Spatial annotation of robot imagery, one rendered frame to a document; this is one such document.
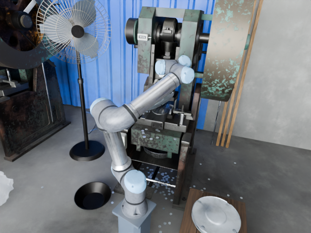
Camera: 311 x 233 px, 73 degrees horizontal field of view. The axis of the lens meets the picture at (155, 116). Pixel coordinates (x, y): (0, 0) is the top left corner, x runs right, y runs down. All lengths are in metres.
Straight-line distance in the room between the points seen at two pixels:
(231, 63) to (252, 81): 1.67
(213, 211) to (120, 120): 0.87
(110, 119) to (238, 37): 0.74
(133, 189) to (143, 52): 0.92
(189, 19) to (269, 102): 1.82
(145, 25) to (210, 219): 1.29
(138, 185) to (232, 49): 0.84
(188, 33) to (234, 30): 0.38
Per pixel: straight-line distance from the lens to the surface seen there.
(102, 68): 3.18
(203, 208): 1.48
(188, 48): 1.47
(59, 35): 1.97
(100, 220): 1.86
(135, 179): 1.15
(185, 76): 0.98
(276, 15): 2.78
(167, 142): 1.62
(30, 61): 2.34
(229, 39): 1.17
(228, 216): 1.49
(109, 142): 1.10
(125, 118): 0.89
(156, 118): 1.52
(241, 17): 1.19
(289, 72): 2.91
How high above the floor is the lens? 1.47
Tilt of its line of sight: 26 degrees down
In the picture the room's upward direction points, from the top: 4 degrees clockwise
